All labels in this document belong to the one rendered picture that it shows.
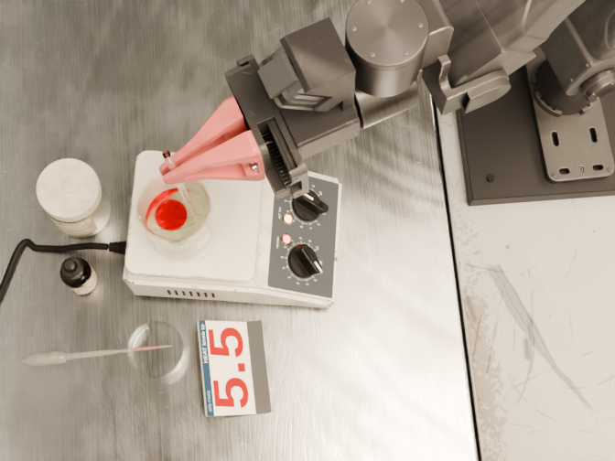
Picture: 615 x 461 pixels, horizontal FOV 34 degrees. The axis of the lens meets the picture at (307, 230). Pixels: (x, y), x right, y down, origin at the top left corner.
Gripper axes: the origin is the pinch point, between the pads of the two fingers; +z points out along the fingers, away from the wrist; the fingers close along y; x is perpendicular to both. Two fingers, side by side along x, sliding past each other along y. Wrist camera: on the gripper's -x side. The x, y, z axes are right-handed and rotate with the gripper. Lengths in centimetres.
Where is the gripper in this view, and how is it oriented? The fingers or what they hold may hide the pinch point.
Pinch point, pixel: (172, 171)
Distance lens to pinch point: 77.8
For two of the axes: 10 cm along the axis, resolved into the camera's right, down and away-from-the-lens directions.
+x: 0.2, 2.3, 9.7
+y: 4.1, 8.8, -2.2
